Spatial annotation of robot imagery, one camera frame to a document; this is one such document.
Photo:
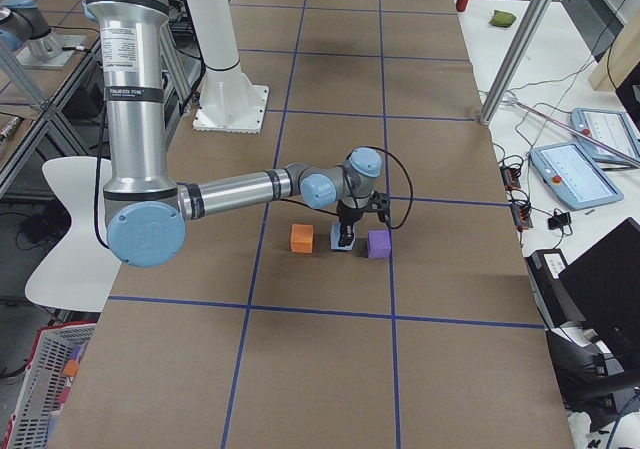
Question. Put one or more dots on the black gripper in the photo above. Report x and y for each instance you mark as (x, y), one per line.
(348, 215)

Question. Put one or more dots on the light blue foam block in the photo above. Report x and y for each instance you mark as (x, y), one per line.
(342, 236)

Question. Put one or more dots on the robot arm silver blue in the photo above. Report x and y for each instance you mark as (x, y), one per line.
(154, 189)

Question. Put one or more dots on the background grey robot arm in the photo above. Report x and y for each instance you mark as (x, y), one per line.
(26, 32)

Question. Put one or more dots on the purple foam block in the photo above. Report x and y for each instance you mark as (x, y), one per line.
(378, 244)

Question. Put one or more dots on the orange foam block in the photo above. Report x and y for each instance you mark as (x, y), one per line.
(302, 238)

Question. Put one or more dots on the orange connector module far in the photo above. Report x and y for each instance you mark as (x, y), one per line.
(510, 175)

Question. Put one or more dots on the orange connector module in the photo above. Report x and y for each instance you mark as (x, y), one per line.
(521, 217)
(510, 175)

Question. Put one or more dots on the orange connector module near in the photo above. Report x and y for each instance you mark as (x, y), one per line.
(521, 217)

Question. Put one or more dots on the near blue teach pendant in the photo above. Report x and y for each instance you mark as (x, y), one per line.
(573, 176)

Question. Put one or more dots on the blue teach pendant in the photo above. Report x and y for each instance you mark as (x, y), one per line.
(573, 176)
(612, 128)

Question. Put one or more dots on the black monitor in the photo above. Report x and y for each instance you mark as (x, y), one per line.
(604, 284)

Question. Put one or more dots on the green cloth pouch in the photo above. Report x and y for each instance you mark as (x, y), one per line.
(502, 19)

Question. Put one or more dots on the white plastic chair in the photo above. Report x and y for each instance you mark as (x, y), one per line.
(78, 273)

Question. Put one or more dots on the far blue teach pendant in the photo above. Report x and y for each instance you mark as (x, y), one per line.
(612, 128)

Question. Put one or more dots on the white red plastic basket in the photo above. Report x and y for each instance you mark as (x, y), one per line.
(46, 384)

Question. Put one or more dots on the wooden board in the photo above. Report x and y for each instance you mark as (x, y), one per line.
(619, 60)

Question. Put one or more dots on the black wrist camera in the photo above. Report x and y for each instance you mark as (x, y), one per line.
(380, 205)

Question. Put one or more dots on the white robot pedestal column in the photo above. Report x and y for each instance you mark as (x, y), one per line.
(228, 101)

